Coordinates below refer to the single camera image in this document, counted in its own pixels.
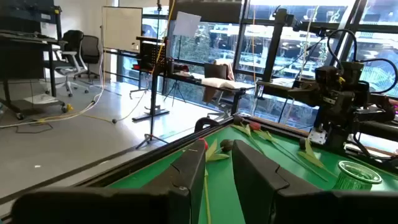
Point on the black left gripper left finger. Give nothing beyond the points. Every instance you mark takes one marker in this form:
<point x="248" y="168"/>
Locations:
<point x="174" y="202"/>

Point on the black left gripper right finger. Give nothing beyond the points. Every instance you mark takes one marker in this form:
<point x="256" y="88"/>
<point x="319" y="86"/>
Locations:
<point x="264" y="199"/>

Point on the red artificial tulip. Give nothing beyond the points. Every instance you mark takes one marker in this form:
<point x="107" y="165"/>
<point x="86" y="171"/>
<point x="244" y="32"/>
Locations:
<point x="217" y="157"/>
<point x="255" y="125"/>

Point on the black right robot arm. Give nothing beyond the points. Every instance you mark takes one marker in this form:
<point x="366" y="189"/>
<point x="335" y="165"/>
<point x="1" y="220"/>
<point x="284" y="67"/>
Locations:
<point x="377" y="109"/>

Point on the green glass vase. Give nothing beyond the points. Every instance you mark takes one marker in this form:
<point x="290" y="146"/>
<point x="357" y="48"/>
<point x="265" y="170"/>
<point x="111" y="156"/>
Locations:
<point x="351" y="183"/>

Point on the green table mat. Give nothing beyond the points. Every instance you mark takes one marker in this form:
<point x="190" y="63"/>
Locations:
<point x="224" y="186"/>

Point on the dark grey side desk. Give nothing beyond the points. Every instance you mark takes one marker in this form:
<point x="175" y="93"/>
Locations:
<point x="280" y="88"/>

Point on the black tripod stand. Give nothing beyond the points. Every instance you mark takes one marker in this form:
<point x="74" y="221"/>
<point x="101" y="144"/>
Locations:
<point x="151" y="138"/>

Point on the black flat-base stand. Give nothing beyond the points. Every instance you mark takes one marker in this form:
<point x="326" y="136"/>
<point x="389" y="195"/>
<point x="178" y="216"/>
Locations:
<point x="154" y="110"/>

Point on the black standing desk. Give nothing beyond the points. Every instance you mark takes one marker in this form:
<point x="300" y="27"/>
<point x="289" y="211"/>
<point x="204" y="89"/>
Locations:
<point x="192" y="81"/>

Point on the white cloth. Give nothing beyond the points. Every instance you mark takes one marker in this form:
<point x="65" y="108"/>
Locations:
<point x="224" y="83"/>

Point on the grey office chair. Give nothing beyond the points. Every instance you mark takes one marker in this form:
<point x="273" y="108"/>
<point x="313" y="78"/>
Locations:
<point x="216" y="70"/>

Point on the black perforated rack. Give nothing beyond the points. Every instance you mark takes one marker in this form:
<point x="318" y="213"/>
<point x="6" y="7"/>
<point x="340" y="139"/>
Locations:
<point x="152" y="56"/>

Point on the black office chair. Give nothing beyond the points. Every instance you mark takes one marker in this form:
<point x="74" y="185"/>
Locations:
<point x="90" y="49"/>

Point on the white sheet panel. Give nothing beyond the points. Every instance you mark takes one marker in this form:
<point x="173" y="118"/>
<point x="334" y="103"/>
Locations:
<point x="186" y="24"/>

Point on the white whiteboard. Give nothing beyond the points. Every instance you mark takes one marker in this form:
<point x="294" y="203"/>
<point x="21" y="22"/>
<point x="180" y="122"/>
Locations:
<point x="122" y="29"/>

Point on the black rolling workbench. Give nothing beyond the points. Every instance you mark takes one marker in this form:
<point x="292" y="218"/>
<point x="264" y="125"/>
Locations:
<point x="21" y="56"/>

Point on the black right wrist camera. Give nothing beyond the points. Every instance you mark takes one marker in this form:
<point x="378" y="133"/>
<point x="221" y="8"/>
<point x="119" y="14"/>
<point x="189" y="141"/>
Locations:
<point x="326" y="74"/>

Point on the black table frame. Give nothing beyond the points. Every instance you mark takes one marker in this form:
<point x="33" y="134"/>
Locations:
<point x="155" y="154"/>

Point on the black post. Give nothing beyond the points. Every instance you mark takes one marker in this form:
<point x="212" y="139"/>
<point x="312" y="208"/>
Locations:
<point x="275" y="46"/>

